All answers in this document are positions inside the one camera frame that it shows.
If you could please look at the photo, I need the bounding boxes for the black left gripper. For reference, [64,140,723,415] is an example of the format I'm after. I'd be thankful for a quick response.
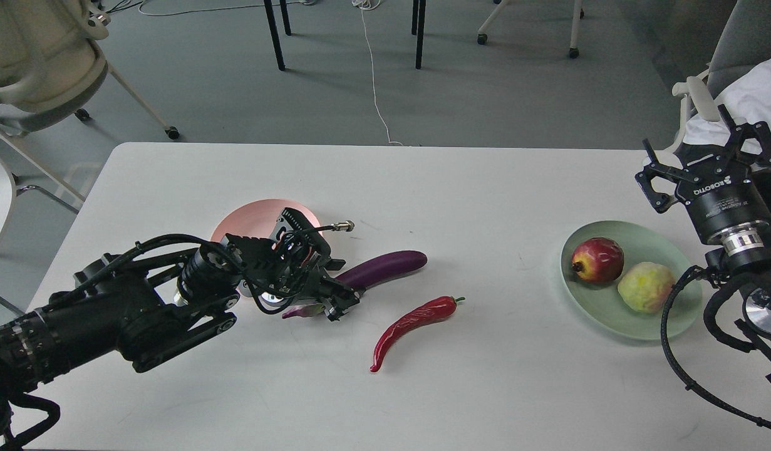
[225,208,360,321]

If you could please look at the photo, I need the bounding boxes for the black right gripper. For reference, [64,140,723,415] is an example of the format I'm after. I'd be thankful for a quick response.
[634,104,771,246]

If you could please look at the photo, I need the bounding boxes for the purple eggplant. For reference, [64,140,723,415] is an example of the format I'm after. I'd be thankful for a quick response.
[281,249,428,319]

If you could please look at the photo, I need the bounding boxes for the red chili pepper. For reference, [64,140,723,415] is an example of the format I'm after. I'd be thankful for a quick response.
[369,295,466,373]

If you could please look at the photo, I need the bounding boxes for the red pomegranate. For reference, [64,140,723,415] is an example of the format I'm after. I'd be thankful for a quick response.
[569,237,624,284]

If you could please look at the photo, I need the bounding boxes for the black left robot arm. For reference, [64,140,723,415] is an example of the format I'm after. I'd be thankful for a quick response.
[0,208,358,450]

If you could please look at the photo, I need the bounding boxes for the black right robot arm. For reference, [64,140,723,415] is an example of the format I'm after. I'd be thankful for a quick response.
[635,105,771,383]

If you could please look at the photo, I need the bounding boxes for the person in white shirt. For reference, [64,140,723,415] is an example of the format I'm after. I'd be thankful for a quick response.
[683,57,771,146]

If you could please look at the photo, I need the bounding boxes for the pink plastic plate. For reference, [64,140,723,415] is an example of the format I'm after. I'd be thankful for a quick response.
[210,198,320,242]

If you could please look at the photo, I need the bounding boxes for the grey office chair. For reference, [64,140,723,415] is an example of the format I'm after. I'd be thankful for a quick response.
[664,0,771,154]

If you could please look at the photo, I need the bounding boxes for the white rolling chair base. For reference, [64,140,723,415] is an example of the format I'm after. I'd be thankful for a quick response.
[475,1,586,60]

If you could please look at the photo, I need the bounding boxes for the black table legs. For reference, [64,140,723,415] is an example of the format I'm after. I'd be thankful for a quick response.
[262,0,426,71]

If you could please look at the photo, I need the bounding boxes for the beige office chair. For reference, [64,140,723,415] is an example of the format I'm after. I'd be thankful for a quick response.
[0,1,179,202]

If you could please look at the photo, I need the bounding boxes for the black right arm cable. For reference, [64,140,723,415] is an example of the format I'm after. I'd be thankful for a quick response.
[660,266,771,436]

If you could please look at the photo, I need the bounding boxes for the white floor cable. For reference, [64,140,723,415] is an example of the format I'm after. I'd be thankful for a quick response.
[351,0,403,147]

